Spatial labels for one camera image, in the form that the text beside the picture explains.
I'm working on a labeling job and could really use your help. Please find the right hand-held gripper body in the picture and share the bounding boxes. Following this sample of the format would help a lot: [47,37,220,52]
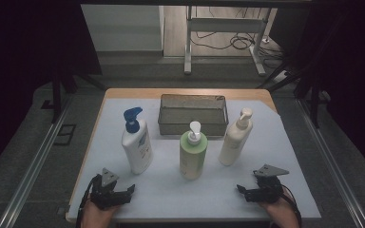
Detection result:
[253,163,290,203]

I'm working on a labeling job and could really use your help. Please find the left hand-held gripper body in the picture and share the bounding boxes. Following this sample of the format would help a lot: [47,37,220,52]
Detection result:
[89,167,123,210]

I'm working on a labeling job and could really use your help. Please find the white bottle with blue pump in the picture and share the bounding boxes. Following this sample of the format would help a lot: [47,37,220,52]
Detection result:
[121,106,154,175]

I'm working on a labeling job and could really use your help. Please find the cream pump bottle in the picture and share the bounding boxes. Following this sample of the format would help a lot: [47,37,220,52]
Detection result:
[218,107,255,166]

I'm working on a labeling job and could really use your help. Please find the green bottle with white pump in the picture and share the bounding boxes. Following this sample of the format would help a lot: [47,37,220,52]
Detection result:
[179,121,209,181]

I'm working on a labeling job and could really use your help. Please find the grey metal mesh basket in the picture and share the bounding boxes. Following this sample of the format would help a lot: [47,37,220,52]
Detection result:
[157,93,230,137]

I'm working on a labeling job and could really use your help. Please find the person's left hand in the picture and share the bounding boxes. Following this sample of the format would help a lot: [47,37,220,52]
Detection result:
[81,199,122,228]

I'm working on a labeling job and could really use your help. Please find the person's right hand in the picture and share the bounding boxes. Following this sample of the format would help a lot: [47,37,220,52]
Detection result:
[259,195,300,228]

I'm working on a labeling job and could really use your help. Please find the white table mat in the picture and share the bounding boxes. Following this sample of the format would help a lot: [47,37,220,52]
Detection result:
[67,98,321,221]

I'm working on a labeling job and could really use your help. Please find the black stand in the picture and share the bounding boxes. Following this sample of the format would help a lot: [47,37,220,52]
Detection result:
[50,60,107,124]
[256,47,332,129]

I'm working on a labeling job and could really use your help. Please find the white power strip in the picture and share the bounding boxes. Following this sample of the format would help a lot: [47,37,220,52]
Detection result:
[273,70,291,84]

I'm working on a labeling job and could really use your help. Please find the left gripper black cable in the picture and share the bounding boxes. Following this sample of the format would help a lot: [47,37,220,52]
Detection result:
[75,175,102,228]

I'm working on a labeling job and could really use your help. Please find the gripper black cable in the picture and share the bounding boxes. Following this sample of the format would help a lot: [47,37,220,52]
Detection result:
[279,184,303,228]
[75,175,102,228]

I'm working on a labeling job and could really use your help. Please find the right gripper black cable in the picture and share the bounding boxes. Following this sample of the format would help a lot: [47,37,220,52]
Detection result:
[279,184,303,228]

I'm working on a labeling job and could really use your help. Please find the aluminium floor rail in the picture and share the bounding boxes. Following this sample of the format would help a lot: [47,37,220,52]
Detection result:
[0,94,74,228]
[297,98,365,228]

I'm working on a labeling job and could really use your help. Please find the black floor cables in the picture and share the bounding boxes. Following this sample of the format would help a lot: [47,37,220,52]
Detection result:
[191,6,284,69]

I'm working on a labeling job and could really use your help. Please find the white wall panel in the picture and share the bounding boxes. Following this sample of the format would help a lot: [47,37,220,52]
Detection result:
[80,4,165,53]

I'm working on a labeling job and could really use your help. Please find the white desk frame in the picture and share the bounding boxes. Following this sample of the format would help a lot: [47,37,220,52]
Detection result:
[183,6,267,77]

